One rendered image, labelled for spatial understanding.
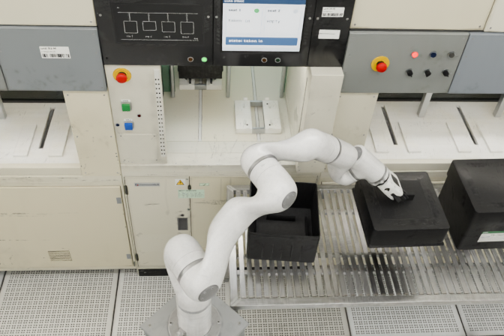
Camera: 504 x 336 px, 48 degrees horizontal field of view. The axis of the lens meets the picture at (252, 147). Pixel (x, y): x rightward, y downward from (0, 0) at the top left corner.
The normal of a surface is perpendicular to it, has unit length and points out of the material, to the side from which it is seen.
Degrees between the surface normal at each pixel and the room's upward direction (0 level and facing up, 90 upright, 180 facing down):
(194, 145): 0
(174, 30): 90
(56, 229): 90
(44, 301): 0
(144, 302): 0
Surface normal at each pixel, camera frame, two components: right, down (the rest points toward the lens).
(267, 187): -0.64, -0.21
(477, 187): 0.05, -0.71
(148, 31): 0.05, 0.70
